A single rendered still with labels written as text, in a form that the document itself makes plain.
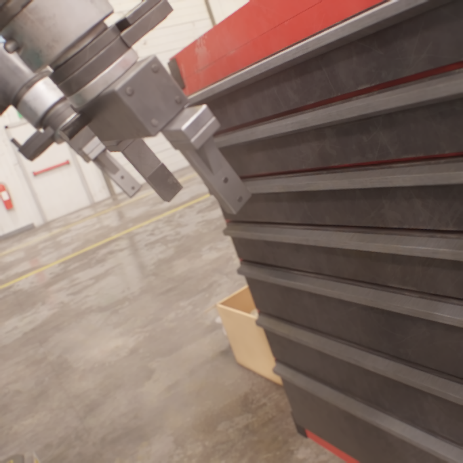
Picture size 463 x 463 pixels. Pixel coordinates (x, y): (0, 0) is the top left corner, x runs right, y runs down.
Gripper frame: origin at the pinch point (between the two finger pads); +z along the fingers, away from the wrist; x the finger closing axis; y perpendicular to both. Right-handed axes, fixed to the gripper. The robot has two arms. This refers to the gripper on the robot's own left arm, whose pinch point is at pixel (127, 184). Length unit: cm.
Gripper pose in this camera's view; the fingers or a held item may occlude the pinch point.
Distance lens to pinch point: 80.9
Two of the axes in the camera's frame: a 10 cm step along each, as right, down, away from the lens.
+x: -2.3, -0.2, 9.7
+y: 6.9, -7.1, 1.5
